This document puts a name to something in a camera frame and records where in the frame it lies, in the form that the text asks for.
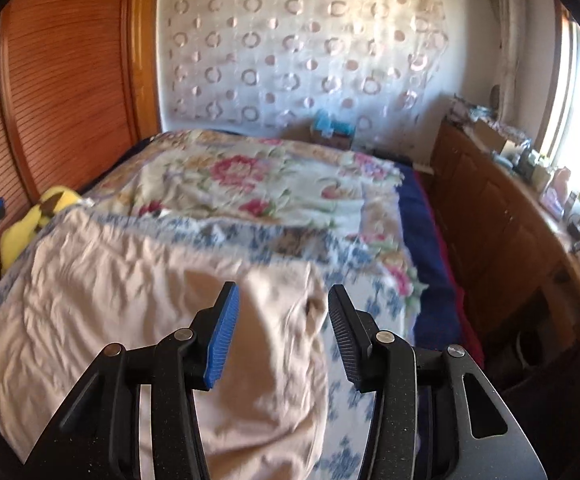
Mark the cream floral blanket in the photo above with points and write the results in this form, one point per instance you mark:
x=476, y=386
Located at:
x=250, y=180

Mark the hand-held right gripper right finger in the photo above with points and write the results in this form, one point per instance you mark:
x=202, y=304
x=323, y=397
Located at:
x=345, y=335

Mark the dark blue blanket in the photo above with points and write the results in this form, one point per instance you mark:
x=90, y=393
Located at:
x=430, y=240

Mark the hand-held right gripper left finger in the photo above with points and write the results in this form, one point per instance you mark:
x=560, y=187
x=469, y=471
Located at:
x=222, y=335

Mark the group of small containers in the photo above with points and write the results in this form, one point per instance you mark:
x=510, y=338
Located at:
x=530, y=160

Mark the wooden wardrobe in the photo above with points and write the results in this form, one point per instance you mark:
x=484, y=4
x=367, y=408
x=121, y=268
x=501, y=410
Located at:
x=69, y=85

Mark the blue floral bed sheet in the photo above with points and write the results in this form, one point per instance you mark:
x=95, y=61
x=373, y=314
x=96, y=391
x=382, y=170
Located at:
x=370, y=300

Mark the circle-patterned wall curtain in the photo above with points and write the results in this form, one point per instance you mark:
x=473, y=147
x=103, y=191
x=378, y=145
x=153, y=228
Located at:
x=295, y=60

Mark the beige printed t-shirt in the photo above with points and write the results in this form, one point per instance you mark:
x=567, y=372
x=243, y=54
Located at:
x=119, y=300

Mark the blue toy on box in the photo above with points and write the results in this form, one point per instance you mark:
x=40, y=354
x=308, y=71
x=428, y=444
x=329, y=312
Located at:
x=330, y=127

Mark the yellow plush toy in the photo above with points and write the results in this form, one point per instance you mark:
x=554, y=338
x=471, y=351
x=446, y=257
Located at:
x=19, y=240

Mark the cardboard box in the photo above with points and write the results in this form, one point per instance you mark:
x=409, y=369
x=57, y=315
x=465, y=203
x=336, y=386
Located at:
x=487, y=135

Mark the white window curtain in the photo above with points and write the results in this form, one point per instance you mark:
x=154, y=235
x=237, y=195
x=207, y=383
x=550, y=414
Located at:
x=510, y=35

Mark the wooden sideboard cabinet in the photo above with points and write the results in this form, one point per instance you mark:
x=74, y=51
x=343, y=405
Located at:
x=495, y=220

